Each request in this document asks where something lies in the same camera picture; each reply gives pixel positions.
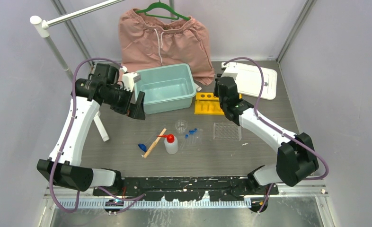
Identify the yellow test tube rack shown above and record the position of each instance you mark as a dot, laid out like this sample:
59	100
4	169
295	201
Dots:
207	104

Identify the white plastic tray lid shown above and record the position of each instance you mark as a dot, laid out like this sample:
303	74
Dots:
249	81

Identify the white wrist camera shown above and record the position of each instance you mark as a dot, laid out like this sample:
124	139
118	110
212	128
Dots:
129	79
230	69

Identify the wooden test tube clamp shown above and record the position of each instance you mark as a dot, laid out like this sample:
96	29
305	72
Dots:
154	143

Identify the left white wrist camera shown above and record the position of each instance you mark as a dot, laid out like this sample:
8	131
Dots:
129	79

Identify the small clear glass beaker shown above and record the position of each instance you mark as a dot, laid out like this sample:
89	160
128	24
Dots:
181	126

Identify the blue cap test tube lying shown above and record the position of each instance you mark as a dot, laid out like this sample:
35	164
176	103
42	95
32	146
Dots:
143	147

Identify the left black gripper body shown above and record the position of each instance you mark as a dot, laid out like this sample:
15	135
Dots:
119	99

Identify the blue capped test tube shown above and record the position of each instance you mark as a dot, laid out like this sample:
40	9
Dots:
184	142
196	136

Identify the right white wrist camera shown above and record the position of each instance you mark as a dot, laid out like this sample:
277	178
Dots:
230	69

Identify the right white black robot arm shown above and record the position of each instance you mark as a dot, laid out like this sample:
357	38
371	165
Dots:
295	156

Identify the teal plastic bin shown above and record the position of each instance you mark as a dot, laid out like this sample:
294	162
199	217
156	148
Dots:
166	88

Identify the clear well plate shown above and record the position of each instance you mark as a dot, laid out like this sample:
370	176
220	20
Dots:
226	131

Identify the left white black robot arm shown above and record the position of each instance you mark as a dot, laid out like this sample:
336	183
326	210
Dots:
62	167

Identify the white red wash bottle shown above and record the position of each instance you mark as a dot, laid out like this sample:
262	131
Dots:
171	143

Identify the white metal clothes rack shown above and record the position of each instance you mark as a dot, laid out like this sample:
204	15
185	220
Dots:
42	27

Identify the pink shorts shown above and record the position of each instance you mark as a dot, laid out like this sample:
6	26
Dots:
146	42

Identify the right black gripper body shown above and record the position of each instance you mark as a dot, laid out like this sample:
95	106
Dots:
223	104

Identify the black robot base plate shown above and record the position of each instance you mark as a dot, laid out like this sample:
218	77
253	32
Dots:
218	188

